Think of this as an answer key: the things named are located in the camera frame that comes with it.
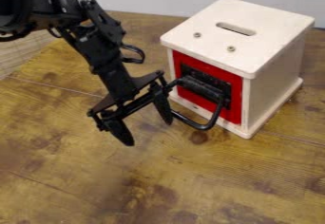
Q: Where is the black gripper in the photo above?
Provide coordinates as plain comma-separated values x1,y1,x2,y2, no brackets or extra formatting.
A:
59,25,173,146

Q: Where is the red drawer front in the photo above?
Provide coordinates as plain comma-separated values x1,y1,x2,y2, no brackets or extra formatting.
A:
170,49,244,126

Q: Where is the black metal drawer handle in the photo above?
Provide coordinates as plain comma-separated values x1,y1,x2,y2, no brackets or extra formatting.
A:
162,75,233,132

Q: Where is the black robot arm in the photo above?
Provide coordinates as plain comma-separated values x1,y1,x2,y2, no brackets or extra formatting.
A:
0,0,173,146

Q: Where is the white wooden box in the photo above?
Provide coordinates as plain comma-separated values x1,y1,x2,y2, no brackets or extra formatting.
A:
161,0,315,139

